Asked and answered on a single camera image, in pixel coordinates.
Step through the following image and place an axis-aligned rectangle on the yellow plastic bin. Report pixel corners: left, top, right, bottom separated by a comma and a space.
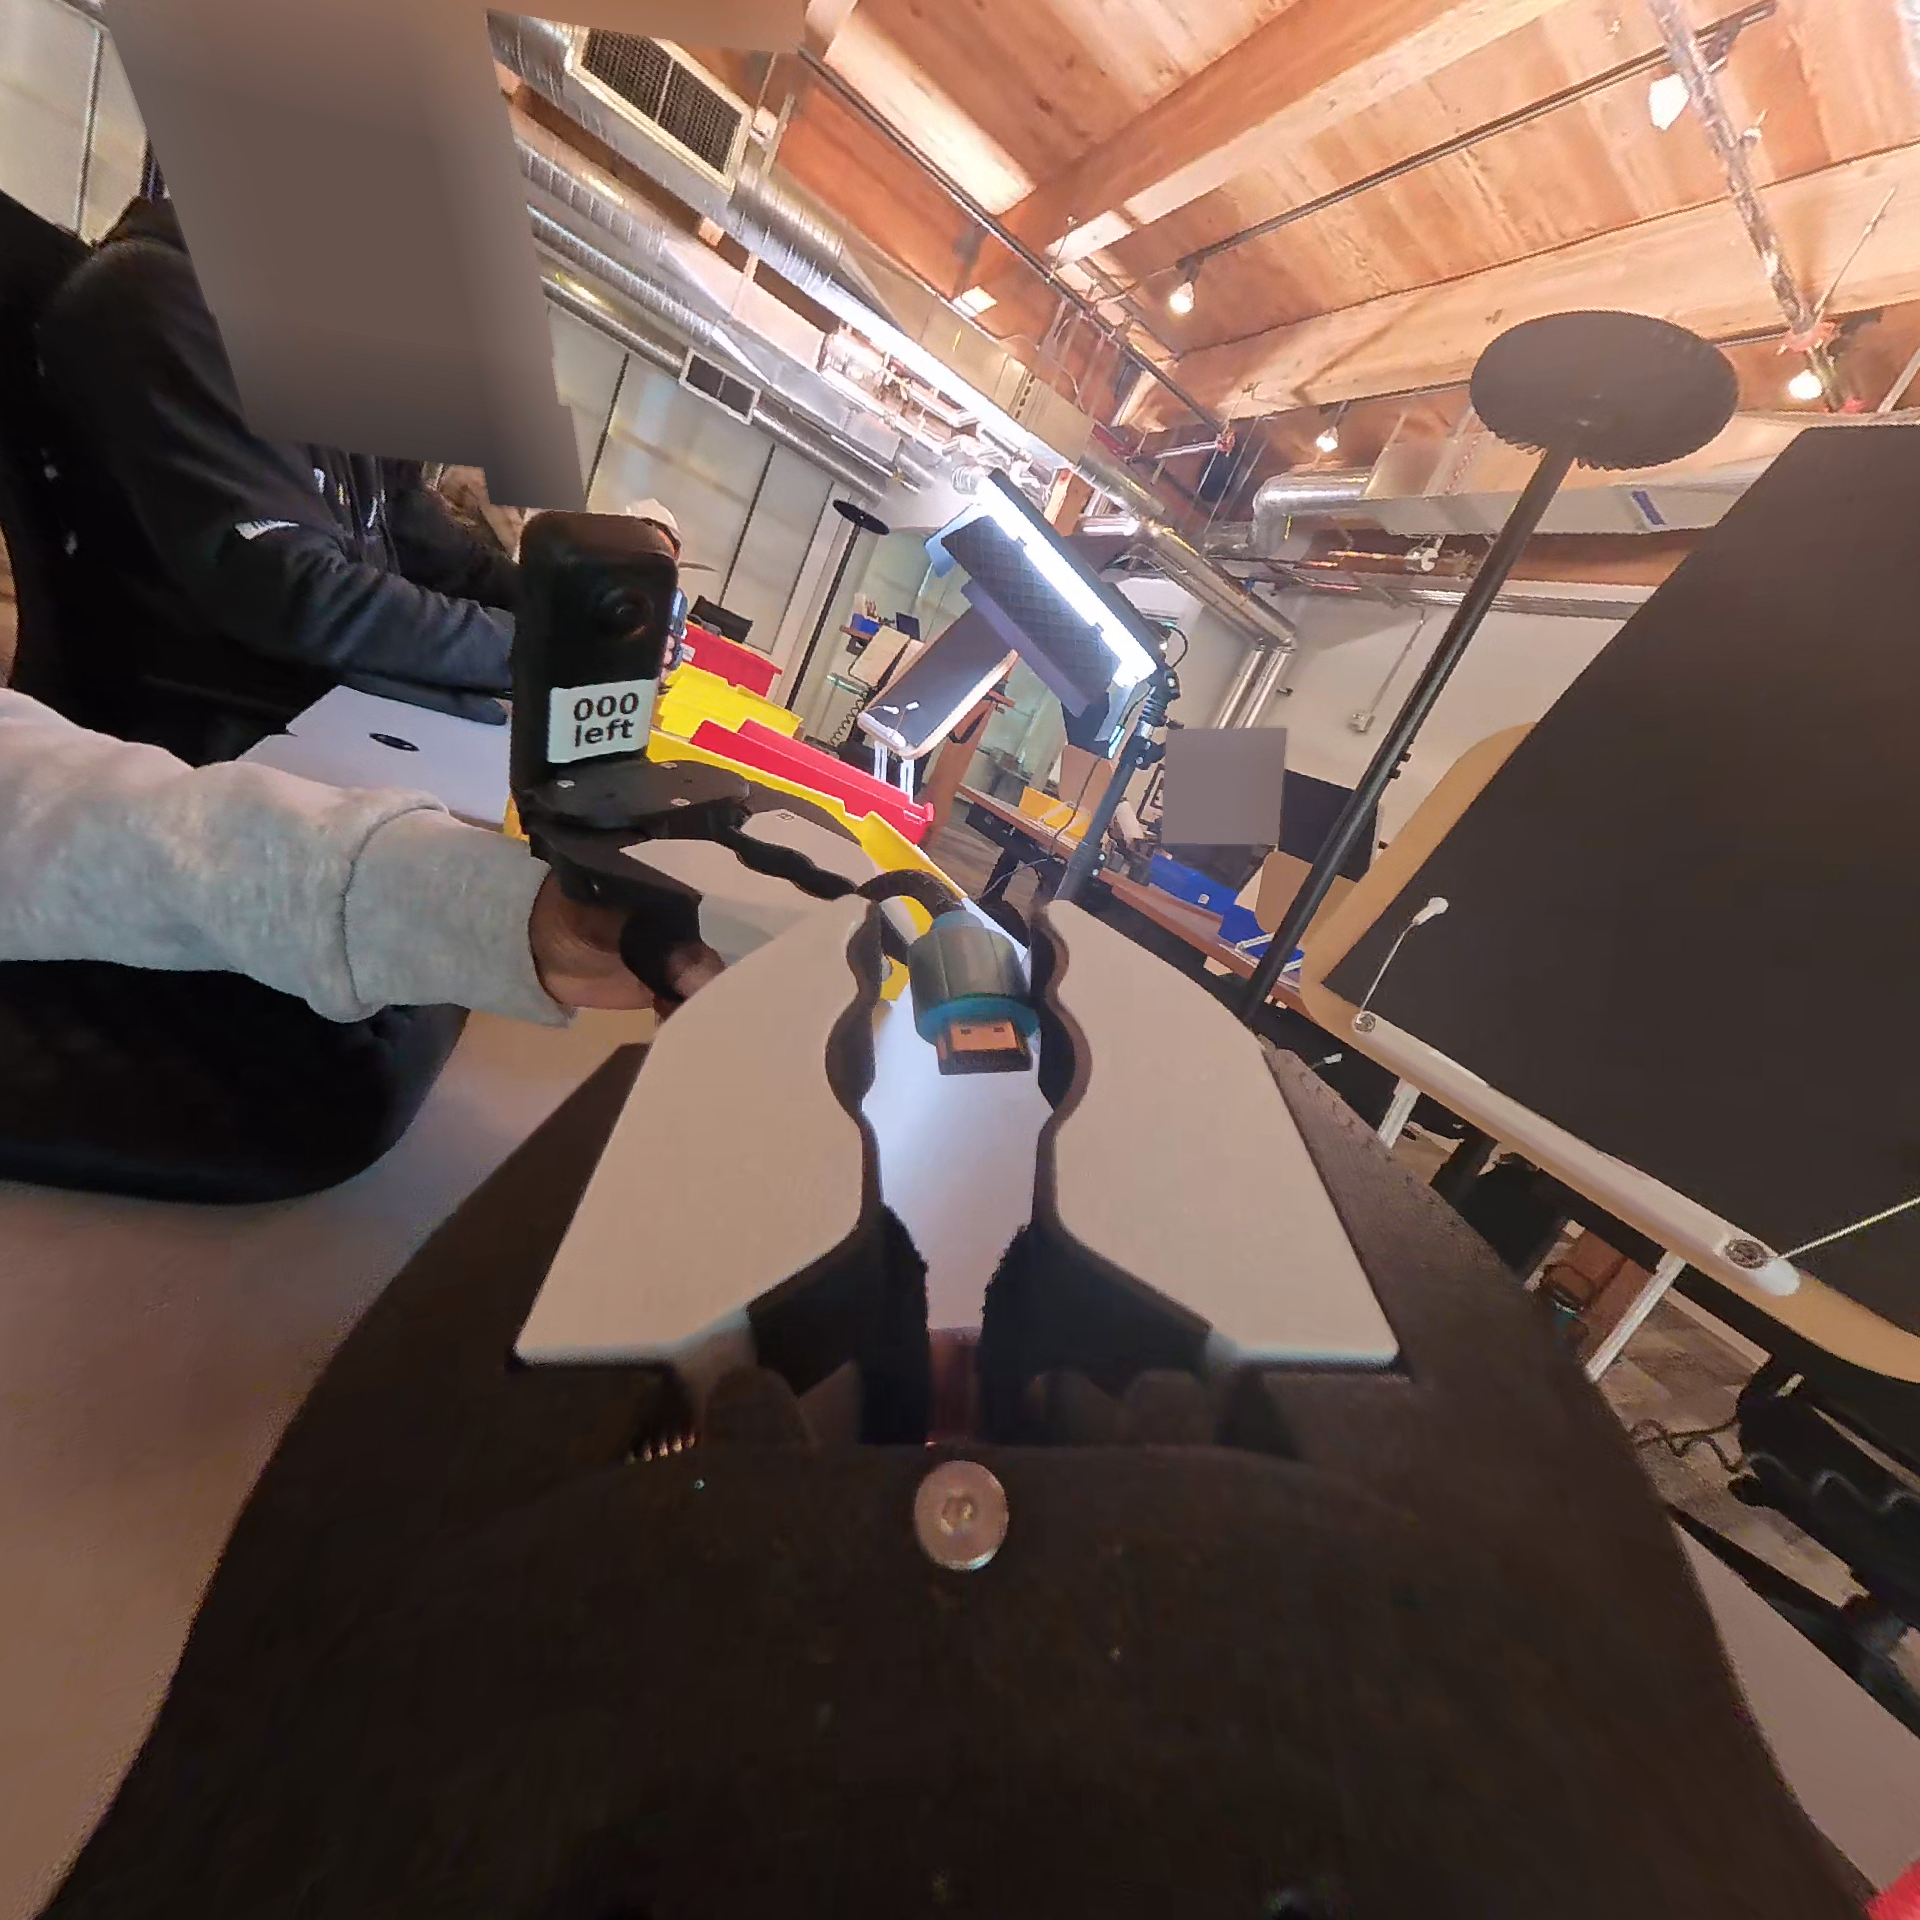
662, 661, 781, 745
502, 797, 963, 1003

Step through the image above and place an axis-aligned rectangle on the studio light on stand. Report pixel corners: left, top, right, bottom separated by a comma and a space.
926, 467, 1188, 902

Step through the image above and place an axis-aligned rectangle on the silver air duct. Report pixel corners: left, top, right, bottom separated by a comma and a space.
494, 13, 1300, 710

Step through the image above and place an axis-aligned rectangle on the black braided hdmi cable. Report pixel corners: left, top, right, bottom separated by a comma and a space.
863, 876, 1049, 1082

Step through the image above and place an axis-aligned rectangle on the black floor lamp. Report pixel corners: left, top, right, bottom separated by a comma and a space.
1243, 313, 1741, 1024
792, 500, 890, 721

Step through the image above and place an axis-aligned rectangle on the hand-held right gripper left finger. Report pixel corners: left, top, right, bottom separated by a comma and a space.
513, 895, 934, 1444

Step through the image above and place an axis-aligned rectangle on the black wrist rest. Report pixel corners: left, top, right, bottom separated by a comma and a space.
0, 959, 471, 1202

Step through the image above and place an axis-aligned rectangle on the blue plastic bin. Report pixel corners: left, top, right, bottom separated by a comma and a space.
1148, 853, 1308, 962

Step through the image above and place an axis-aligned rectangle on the person's left forearm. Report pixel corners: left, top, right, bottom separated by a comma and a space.
0, 687, 578, 1031

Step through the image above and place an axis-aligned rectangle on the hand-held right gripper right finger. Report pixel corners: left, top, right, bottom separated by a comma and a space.
974, 895, 1402, 1444

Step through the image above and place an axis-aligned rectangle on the black board on white stand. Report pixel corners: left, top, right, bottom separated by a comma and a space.
860, 608, 1020, 790
1296, 424, 1920, 1382

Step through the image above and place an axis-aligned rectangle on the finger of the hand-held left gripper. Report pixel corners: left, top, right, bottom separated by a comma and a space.
616, 819, 877, 987
749, 805, 907, 900

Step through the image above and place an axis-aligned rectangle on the person's left hand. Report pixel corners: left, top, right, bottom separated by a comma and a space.
530, 876, 726, 1024

